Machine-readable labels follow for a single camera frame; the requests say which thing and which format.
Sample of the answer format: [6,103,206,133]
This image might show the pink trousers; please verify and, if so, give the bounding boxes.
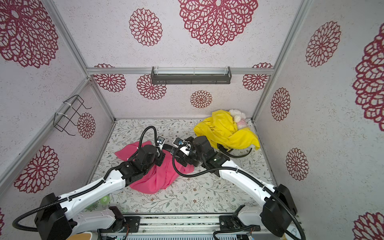
[115,142,179,194]

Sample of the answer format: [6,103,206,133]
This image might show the black leather belt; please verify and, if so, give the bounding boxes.
[162,144,177,155]

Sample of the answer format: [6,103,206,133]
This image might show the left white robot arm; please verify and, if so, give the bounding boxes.
[35,145,165,240]

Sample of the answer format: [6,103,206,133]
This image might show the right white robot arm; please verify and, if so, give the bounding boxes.
[163,136,306,240]

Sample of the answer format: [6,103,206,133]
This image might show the yellow garment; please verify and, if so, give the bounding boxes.
[194,110,261,150]

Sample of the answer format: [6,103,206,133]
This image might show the white pink plush toy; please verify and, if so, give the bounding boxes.
[229,109,248,130]

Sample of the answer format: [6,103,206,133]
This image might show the right black cable conduit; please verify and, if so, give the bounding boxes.
[171,143,307,240]

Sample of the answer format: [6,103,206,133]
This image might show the black cable conduit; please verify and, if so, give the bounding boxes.
[11,125,160,232]
[171,143,307,240]

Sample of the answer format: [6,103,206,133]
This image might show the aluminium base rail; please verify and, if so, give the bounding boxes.
[95,212,271,240]

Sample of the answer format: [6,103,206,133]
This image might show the black wall shelf rail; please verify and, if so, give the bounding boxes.
[150,67,232,85]

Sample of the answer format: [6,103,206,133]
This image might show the black wire wall rack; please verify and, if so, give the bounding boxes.
[53,95,96,139]

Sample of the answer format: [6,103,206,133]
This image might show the wooden board white frame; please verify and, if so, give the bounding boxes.
[67,232,93,240]

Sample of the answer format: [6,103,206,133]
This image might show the left black cable conduit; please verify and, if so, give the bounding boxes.
[11,125,160,232]

